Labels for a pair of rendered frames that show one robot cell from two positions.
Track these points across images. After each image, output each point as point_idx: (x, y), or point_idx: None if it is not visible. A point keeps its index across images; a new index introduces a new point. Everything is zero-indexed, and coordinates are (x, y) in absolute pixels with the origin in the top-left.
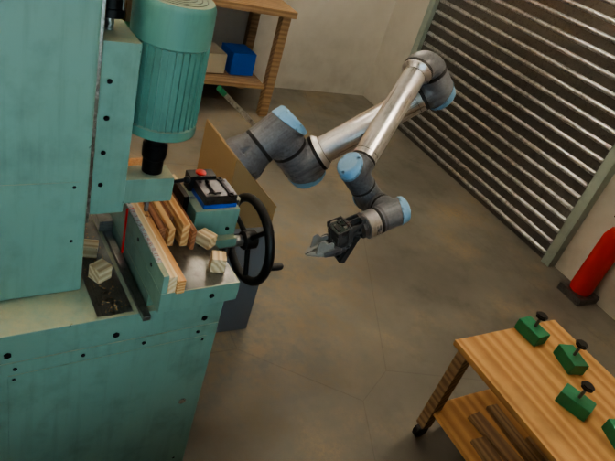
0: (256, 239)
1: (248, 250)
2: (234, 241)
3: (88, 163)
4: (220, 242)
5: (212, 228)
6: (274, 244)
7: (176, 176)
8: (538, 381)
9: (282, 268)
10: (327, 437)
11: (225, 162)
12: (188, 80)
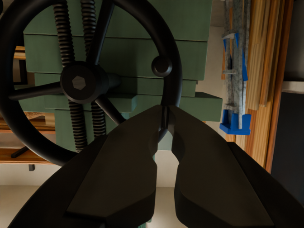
0: (113, 105)
1: (97, 64)
2: (132, 106)
3: (154, 157)
4: (135, 104)
5: (127, 119)
6: (164, 135)
7: (51, 125)
8: None
9: (171, 65)
10: None
11: None
12: (144, 225)
